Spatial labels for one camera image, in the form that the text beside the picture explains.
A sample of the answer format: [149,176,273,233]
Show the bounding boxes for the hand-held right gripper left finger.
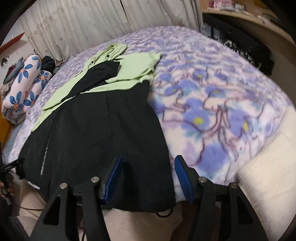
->
[30,155,123,241]

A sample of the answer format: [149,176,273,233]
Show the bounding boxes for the black cable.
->
[9,201,45,212]

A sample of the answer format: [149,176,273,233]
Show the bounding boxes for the person's beige trousers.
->
[10,179,192,241]

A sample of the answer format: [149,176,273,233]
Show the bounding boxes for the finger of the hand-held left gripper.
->
[0,158,25,173]

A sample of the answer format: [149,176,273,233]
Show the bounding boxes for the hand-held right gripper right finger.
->
[174,155,269,241]

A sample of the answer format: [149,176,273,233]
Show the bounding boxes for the red wall sticker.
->
[0,32,25,54]

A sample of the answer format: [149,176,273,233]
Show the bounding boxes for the grey bed sheet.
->
[3,123,26,160]

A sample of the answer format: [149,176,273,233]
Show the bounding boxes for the wooden shelf unit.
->
[199,0,296,40]

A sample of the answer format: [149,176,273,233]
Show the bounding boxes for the cream fleece bed sheet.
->
[236,109,296,234]

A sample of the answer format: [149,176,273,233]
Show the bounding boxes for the person's left hand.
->
[0,182,16,199]

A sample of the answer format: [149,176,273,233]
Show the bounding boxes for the purple floral fleece blanket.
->
[7,25,294,193]

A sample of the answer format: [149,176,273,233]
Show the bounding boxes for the white blue-flowered rolled quilt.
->
[23,70,52,108]
[1,55,42,122]

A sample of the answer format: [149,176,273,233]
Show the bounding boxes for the stack of pink boxes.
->
[207,0,235,9]

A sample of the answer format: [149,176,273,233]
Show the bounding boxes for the pile of grey clothes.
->
[3,57,25,85]

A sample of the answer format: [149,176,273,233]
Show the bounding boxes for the black crumpled cloth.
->
[41,55,56,73]

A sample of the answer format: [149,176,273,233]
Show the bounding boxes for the white patterned curtain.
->
[20,0,204,63]

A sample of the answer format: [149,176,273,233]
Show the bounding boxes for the green and black hooded jacket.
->
[18,43,176,214]

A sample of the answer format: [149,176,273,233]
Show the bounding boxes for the black white printed cloth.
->
[217,30,275,76]

